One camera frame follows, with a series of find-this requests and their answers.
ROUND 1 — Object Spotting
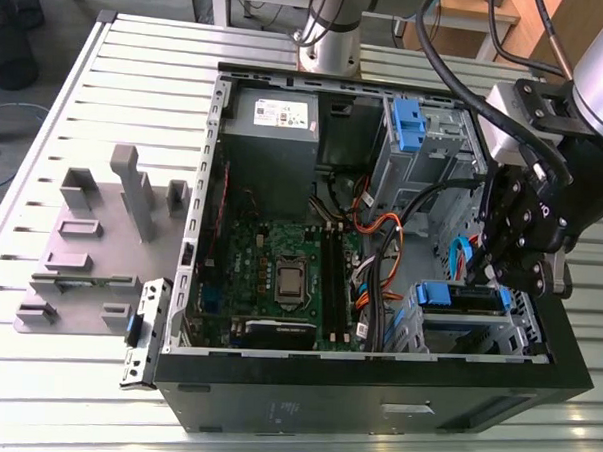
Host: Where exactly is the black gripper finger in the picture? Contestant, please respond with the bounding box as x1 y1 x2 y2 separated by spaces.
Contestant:
466 163 535 287
483 251 576 299

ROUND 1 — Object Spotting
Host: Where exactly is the hard disk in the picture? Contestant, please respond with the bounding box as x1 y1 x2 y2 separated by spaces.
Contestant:
384 279 514 349

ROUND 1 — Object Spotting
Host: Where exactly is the silver disk bay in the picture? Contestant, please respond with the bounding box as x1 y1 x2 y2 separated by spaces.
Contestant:
389 277 551 361

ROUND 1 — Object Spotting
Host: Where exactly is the silver optical drive cage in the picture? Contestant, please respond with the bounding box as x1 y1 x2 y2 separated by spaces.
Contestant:
370 92 491 210

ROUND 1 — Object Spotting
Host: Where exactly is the blue drive latch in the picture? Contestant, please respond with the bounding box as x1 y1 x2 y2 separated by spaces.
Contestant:
390 97 429 153

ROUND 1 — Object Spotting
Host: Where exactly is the wooden cabinet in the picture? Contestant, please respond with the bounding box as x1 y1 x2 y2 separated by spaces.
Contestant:
525 0 603 83

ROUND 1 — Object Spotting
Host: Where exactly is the black RAM slot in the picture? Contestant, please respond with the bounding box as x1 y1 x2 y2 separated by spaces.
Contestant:
317 221 343 344
328 221 357 344

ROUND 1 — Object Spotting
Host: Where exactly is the wooden desk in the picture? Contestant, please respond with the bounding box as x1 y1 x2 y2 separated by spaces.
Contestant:
388 0 523 64

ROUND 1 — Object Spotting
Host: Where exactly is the silver CPU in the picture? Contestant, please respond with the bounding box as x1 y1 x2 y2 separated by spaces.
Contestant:
277 264 307 295

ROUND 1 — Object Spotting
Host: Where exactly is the silver power supply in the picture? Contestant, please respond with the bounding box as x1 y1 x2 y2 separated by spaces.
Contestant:
216 85 323 223

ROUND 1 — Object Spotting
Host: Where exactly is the black PC case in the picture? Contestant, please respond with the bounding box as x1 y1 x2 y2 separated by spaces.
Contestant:
149 58 603 450

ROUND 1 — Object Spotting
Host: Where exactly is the black CPU socket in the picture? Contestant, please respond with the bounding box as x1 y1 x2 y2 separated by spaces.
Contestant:
270 254 315 313

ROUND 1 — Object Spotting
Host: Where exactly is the black graphics card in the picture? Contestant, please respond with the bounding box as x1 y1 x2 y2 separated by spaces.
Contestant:
229 316 318 352

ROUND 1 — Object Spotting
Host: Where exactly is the green motherboard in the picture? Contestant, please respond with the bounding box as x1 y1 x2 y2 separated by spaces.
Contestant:
188 215 371 350

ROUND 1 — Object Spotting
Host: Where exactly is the silver expansion slot retainer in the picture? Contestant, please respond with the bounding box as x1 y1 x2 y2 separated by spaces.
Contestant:
118 273 176 392

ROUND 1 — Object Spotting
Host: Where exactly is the grey parts rack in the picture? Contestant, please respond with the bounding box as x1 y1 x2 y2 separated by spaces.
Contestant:
14 141 194 342

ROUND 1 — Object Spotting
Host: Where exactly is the black bin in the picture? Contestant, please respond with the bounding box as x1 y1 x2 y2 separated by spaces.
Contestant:
0 20 44 94

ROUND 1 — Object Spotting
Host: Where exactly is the orange data wire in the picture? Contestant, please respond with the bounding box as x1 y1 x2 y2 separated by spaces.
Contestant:
460 231 486 265

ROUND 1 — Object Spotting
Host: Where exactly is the blue data wire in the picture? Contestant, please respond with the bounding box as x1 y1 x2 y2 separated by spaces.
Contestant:
448 232 482 285

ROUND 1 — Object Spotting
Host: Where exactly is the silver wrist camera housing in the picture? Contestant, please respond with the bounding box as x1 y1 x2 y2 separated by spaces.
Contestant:
484 82 564 163

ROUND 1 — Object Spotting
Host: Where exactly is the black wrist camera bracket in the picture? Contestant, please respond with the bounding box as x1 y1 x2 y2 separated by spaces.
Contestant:
513 77 597 140

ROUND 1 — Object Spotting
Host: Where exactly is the orange power wire bundle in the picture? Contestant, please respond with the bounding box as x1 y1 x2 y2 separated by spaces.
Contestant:
350 210 408 315

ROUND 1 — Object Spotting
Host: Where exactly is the thick black cable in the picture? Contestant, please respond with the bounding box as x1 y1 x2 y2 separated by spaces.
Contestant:
365 172 488 356

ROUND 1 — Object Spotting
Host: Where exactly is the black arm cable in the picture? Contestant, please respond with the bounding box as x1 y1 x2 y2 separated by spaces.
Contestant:
411 0 586 187

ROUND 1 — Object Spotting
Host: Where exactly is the yellow black power wire bundle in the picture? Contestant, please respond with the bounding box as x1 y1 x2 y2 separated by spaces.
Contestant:
309 168 368 225

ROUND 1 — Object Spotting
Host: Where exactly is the red black twisted wire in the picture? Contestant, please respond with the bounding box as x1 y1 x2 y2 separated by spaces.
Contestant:
204 160 233 270

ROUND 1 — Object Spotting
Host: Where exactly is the white metal desk frame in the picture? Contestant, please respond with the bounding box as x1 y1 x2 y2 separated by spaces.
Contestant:
189 0 317 33

